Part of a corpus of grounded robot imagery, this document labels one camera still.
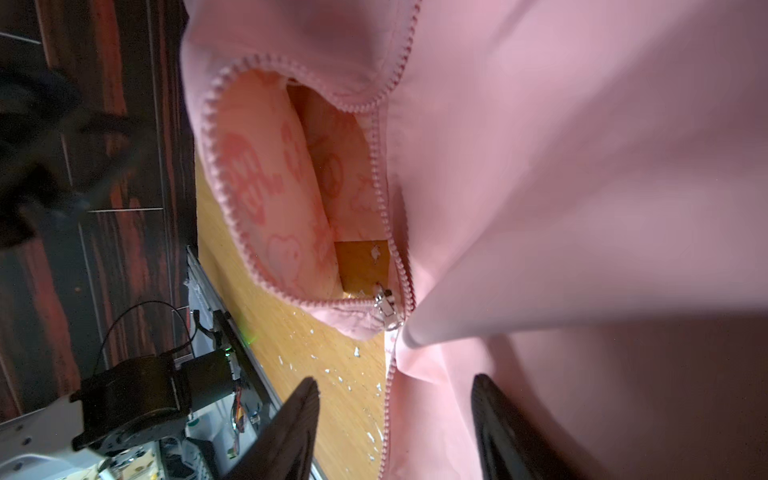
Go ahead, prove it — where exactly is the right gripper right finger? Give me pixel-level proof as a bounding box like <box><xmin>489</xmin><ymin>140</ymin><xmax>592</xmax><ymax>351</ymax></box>
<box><xmin>471</xmin><ymin>374</ymin><xmax>576</xmax><ymax>480</ymax></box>

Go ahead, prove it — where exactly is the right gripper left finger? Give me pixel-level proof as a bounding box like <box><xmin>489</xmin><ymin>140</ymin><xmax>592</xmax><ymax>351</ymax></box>
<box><xmin>224</xmin><ymin>377</ymin><xmax>320</xmax><ymax>480</ymax></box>

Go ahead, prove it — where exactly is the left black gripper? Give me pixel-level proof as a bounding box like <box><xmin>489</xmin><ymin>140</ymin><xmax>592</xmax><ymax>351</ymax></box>
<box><xmin>1</xmin><ymin>65</ymin><xmax>150</xmax><ymax>249</ymax></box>

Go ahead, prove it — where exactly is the pink zip-up jacket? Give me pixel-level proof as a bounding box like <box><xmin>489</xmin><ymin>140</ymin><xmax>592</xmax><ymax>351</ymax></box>
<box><xmin>181</xmin><ymin>1</ymin><xmax>767</xmax><ymax>479</ymax></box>

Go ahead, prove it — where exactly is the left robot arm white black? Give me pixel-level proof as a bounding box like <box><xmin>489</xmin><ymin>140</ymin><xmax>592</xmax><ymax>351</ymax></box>
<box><xmin>1</xmin><ymin>67</ymin><xmax>235</xmax><ymax>479</ymax></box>

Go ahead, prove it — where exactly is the silver zipper slider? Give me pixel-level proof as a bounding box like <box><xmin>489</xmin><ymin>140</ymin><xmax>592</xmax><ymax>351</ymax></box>
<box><xmin>373</xmin><ymin>283</ymin><xmax>403</xmax><ymax>331</ymax></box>

